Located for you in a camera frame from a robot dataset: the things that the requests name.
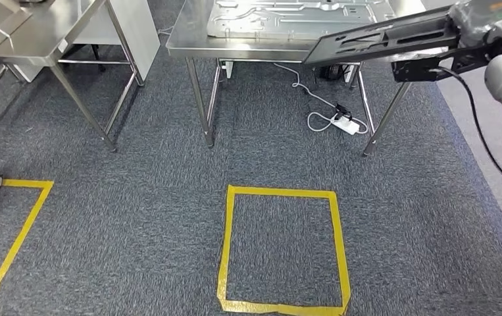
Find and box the black chair base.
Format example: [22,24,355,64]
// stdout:
[59,43,107,74]

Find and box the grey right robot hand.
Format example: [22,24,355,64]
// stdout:
[449,0,502,49]

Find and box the black cable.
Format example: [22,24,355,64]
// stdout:
[429,67,502,201]

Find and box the steel workbench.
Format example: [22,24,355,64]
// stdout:
[165,0,428,158]

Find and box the silver stamped metal panel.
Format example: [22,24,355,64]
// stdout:
[207,0,396,40]

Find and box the white power strip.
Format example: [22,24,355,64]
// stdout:
[330,114,361,135]

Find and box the steel table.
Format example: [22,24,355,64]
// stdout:
[0,0,145,153]

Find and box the black plastic plate holder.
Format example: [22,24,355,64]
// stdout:
[303,6,461,67]

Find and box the white cabinet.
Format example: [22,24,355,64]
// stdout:
[13,0,161,84]

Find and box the yellow tape square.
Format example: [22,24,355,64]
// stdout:
[0,178,54,295]
[216,185,352,316]

